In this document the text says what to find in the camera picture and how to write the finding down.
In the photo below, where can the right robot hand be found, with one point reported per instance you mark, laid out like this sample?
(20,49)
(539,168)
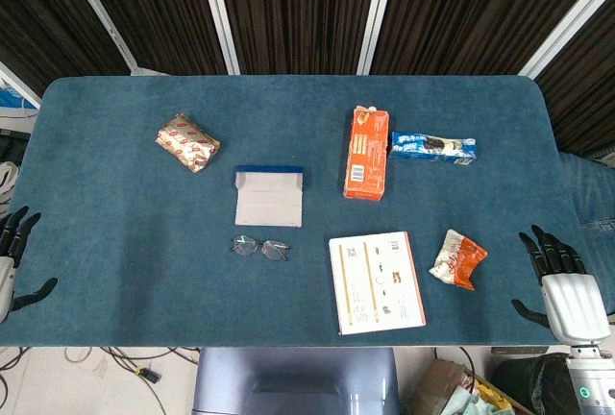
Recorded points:
(574,307)

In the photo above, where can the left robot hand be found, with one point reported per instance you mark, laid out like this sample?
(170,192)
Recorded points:
(6,280)

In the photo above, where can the thin wire-rimmed eyeglasses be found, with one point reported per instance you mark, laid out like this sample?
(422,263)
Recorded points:
(274,251)

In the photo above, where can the blue glasses case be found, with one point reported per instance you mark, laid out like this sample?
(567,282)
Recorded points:
(269,203)

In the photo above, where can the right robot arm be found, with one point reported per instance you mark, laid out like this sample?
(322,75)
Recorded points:
(593,381)

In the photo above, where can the cardboard box with trash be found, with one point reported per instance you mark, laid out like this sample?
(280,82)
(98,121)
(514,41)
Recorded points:
(442,381)

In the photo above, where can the orange carton box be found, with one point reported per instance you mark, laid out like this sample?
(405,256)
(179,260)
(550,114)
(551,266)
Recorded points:
(366,155)

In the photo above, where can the black bag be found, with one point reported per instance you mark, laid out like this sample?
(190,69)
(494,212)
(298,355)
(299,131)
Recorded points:
(533,381)

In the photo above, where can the blue denim fabric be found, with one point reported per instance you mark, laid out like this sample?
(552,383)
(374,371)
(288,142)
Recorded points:
(588,194)

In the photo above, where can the crumpled white orange snack bag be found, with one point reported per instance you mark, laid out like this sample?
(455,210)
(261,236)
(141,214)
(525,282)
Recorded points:
(459,261)

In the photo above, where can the blue felt table cloth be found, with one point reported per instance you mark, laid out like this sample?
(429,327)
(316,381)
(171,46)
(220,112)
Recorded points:
(144,242)

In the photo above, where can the black power plug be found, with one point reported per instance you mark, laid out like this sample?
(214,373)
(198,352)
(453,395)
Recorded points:
(147,376)

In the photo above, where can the white red-edged booklet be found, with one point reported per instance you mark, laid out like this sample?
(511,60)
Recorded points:
(375,285)

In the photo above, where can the blue cookie package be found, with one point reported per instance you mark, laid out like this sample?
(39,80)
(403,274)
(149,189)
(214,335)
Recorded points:
(432,148)

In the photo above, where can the gold foil snack packet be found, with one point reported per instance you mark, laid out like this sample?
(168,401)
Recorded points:
(188,142)

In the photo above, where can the blue-grey robot torso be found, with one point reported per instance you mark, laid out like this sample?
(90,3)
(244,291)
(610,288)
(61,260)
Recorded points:
(298,381)

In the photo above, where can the white partition post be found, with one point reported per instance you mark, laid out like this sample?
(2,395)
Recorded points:
(377,11)
(567,21)
(98,14)
(218,11)

